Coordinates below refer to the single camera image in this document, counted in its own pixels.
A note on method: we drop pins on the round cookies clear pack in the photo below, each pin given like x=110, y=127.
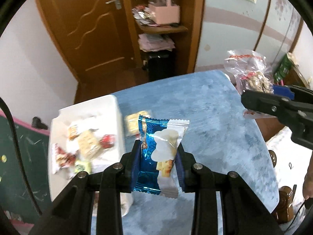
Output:
x=75, y=129

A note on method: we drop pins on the blue table cloth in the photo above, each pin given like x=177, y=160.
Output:
x=218, y=137

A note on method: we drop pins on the person right hand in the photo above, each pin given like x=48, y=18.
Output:
x=307, y=189

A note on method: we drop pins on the clear zip bag nuts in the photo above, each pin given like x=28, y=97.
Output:
x=250, y=70

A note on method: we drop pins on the green bag by wall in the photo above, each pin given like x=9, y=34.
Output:
x=286, y=64

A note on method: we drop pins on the red white jujube snack bag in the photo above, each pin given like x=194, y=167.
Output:
x=61, y=159

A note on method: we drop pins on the green chalkboard pink frame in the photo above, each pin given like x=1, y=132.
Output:
x=33, y=145

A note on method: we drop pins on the brown wooden door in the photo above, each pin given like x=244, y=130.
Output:
x=94, y=37

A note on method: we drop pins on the yellow rice cake block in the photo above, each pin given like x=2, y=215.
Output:
x=131, y=122

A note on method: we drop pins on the brown bedpost knob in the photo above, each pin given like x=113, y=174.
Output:
x=283, y=212

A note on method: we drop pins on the white plastic organizer bin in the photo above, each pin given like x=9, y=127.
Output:
x=100, y=115

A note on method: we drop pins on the small red snack packet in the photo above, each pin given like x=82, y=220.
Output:
x=107, y=141

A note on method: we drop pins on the blue white wafer packet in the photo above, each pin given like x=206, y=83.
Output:
x=160, y=139

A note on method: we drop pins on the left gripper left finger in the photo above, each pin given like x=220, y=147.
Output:
x=71, y=211

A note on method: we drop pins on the pink basket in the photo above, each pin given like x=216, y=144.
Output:
x=164, y=12

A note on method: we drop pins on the green pineapple cake packet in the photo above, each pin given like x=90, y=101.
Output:
x=82, y=165

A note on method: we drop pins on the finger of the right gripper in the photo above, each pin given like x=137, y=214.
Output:
x=267, y=104
x=283, y=91

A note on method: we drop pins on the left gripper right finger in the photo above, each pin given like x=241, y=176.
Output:
x=224, y=195

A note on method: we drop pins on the yellow puffed snack pack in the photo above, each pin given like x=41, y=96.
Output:
x=88, y=144

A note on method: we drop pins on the folded pink cloths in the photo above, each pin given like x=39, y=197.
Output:
x=155, y=42

